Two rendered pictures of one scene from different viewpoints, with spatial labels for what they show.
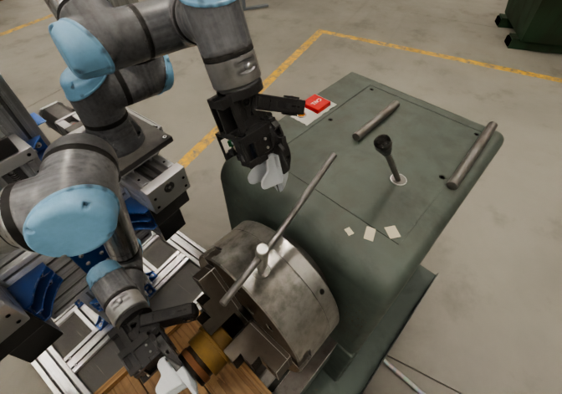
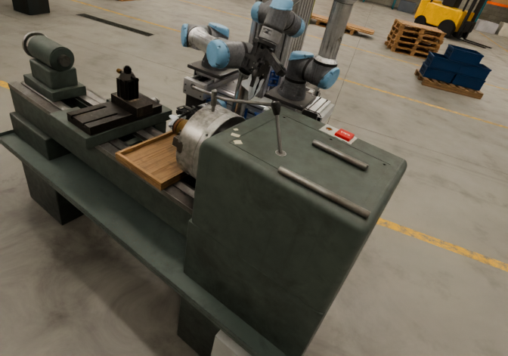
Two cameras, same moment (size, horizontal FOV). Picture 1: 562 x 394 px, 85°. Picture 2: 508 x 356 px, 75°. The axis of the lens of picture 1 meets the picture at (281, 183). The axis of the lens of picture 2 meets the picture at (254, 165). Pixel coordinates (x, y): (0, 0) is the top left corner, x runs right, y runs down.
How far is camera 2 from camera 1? 1.14 m
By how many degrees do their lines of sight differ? 56
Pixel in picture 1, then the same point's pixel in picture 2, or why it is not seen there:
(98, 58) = (255, 13)
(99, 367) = not seen: hidden behind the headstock
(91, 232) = (214, 57)
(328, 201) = (255, 127)
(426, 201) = (264, 159)
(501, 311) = not seen: outside the picture
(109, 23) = (265, 7)
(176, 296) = not seen: hidden behind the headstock
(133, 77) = (311, 67)
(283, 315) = (193, 119)
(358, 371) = (189, 287)
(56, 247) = (209, 54)
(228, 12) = (272, 10)
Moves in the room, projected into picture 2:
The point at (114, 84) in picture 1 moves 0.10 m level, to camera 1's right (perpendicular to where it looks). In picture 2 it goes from (302, 64) to (308, 71)
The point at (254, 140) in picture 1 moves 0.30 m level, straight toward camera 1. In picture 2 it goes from (249, 57) to (162, 48)
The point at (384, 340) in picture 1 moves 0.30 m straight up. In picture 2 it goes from (213, 311) to (223, 264)
